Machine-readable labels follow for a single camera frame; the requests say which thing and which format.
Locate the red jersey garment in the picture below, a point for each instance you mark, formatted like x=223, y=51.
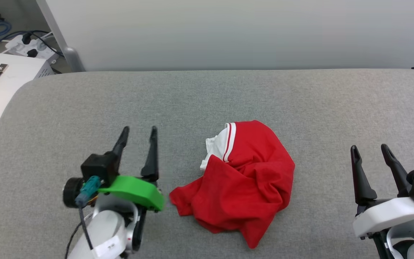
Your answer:
x=250, y=180

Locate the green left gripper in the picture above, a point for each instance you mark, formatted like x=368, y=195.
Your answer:
x=135, y=190

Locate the white metal equipment box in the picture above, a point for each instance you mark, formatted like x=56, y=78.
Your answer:
x=12, y=86

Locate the white power strip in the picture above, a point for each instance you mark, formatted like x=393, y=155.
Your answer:
x=18, y=46

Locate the white post with grey foot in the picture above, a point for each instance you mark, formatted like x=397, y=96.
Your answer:
x=73, y=57

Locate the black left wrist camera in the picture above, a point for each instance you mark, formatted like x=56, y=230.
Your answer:
x=97, y=167

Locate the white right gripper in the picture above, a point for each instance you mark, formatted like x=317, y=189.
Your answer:
x=390, y=214

